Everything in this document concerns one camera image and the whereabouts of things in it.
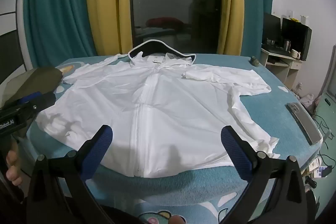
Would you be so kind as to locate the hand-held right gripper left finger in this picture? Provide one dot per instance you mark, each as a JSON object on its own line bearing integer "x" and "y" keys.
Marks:
{"x": 98, "y": 150}

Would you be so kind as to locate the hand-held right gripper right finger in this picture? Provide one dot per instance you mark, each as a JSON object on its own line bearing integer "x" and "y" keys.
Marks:
{"x": 235, "y": 153}

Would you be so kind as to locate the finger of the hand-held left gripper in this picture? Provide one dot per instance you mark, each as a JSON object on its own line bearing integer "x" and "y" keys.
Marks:
{"x": 29, "y": 97}
{"x": 45, "y": 102}

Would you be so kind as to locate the white zip jacket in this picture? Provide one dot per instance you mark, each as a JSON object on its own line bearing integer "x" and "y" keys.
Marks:
{"x": 162, "y": 108}

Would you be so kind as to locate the person's left hand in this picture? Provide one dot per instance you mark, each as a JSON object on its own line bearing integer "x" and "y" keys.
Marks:
{"x": 12, "y": 159}

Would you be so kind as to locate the olive green garment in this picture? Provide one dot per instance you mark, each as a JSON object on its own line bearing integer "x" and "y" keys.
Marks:
{"x": 34, "y": 79}

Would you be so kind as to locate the blue dinosaur printed blanket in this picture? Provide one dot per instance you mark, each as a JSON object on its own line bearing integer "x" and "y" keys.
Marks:
{"x": 265, "y": 119}

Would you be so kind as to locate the white power strip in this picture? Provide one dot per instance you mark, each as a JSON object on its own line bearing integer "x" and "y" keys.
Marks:
{"x": 317, "y": 167}

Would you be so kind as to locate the pink cloth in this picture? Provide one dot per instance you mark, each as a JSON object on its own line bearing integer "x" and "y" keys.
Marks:
{"x": 309, "y": 102}

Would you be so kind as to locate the wide teal curtain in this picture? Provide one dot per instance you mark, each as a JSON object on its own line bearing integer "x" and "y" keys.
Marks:
{"x": 57, "y": 8}

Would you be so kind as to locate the small green toy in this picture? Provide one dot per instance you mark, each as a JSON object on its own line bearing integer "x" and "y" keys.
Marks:
{"x": 254, "y": 61}

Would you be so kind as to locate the white computer desk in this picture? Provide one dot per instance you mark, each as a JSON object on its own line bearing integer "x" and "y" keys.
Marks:
{"x": 278, "y": 64}

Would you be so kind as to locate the wide yellow curtain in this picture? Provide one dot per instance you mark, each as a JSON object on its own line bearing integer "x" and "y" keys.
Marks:
{"x": 105, "y": 3}

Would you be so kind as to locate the white mug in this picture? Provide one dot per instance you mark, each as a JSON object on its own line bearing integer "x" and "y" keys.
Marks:
{"x": 294, "y": 54}

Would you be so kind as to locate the steel cup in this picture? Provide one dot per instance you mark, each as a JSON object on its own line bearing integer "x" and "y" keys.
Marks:
{"x": 287, "y": 44}

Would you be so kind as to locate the black computer monitor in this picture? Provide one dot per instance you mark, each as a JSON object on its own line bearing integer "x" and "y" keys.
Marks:
{"x": 271, "y": 27}

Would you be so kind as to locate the black monitor on desk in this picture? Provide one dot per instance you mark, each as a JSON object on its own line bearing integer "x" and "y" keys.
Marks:
{"x": 295, "y": 35}

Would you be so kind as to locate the narrow yellow curtain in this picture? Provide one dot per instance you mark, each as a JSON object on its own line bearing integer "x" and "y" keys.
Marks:
{"x": 231, "y": 3}

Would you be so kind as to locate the narrow teal curtain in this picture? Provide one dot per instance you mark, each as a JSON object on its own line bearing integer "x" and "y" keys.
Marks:
{"x": 256, "y": 3}

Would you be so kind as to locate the white wall socket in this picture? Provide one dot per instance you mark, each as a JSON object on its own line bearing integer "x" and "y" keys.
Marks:
{"x": 290, "y": 14}
{"x": 303, "y": 19}

